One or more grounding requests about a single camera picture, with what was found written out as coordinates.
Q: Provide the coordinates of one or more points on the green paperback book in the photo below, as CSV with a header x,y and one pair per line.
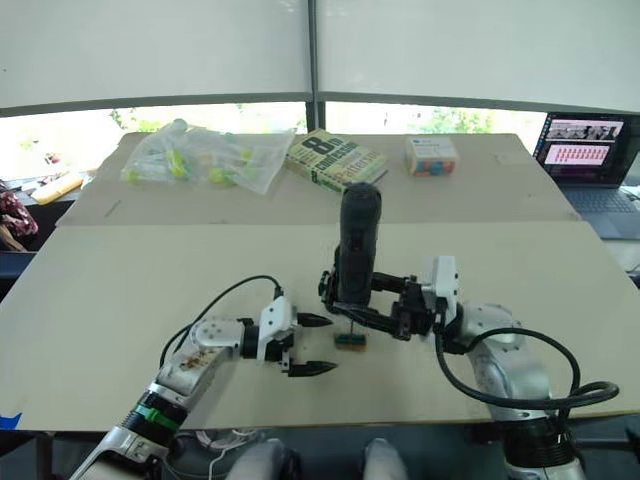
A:
x,y
335,160

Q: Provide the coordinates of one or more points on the white roller blind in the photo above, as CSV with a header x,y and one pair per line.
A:
x,y
475,45
150,45

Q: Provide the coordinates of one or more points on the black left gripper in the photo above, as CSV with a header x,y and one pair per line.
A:
x,y
287,357

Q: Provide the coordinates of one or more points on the grey sneaker white laces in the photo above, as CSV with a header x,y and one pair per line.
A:
x,y
200,445

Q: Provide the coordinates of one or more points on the floral patterned clothing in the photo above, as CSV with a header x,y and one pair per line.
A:
x,y
15,215

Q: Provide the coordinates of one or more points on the box of colourful items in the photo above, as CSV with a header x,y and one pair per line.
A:
x,y
432,155

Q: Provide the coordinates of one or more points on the grey window post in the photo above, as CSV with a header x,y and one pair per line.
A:
x,y
315,75

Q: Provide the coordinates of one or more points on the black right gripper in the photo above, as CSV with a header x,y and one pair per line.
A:
x,y
414,312

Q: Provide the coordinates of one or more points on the blue tape piece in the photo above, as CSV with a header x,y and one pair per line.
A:
x,y
9,422

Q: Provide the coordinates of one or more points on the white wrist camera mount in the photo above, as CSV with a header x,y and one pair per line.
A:
x,y
272,320
442,280

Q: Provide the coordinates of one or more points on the yellow padded envelope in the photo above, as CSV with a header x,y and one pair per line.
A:
x,y
57,189

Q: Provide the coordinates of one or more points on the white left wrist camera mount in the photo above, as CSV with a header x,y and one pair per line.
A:
x,y
272,320

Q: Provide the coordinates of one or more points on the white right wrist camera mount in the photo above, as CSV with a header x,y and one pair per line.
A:
x,y
442,280

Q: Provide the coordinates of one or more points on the clear plastic bag green items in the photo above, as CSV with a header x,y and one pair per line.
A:
x,y
200,155

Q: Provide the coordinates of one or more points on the open grey laptop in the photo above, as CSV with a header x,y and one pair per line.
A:
x,y
580,150

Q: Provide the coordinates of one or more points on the small green brown gripper part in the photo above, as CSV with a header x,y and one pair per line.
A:
x,y
350,342

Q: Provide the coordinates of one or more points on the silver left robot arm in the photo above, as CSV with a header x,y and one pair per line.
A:
x,y
170,375

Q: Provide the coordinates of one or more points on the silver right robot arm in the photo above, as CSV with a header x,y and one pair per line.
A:
x,y
505,370

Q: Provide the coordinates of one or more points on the grey rounded shape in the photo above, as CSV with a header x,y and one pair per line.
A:
x,y
260,462
385,462

